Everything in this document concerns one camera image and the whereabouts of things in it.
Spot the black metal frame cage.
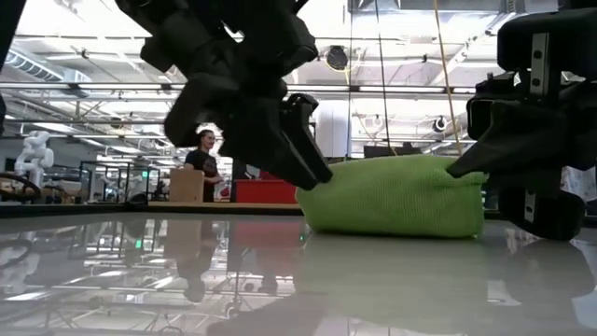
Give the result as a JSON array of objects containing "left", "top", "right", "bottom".
[{"left": 78, "top": 161, "right": 162, "bottom": 203}]

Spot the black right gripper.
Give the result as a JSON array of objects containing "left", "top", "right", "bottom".
[{"left": 445, "top": 6, "right": 597, "bottom": 243}]

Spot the cardboard box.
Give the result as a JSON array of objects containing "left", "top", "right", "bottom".
[{"left": 168, "top": 167, "right": 205, "bottom": 203}]

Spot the black monitor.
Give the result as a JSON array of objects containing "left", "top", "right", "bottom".
[{"left": 363, "top": 143, "right": 423, "bottom": 159}]

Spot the green towel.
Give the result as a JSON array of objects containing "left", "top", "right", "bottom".
[{"left": 295, "top": 154, "right": 489, "bottom": 240}]

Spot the black table frame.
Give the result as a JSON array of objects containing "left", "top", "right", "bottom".
[{"left": 0, "top": 200, "right": 597, "bottom": 230}]

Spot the person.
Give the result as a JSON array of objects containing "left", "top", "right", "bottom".
[{"left": 184, "top": 129, "right": 226, "bottom": 203}]

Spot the white robot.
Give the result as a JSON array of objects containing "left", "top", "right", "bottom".
[{"left": 12, "top": 130, "right": 55, "bottom": 188}]

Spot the tan wooden board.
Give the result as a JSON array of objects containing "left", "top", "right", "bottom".
[{"left": 147, "top": 201, "right": 300, "bottom": 210}]

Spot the black hanging cable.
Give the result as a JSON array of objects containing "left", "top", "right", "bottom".
[{"left": 374, "top": 0, "right": 392, "bottom": 155}]

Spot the black hoop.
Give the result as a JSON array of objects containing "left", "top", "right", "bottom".
[{"left": 0, "top": 171, "right": 47, "bottom": 201}]

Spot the red bin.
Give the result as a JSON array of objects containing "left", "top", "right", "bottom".
[{"left": 234, "top": 179, "right": 299, "bottom": 204}]

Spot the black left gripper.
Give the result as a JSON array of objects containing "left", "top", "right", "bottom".
[{"left": 115, "top": 0, "right": 336, "bottom": 191}]

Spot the white pillar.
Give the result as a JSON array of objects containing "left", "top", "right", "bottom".
[{"left": 312, "top": 100, "right": 350, "bottom": 159}]

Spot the silver ceiling duct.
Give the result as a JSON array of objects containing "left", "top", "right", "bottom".
[{"left": 4, "top": 49, "right": 92, "bottom": 84}]

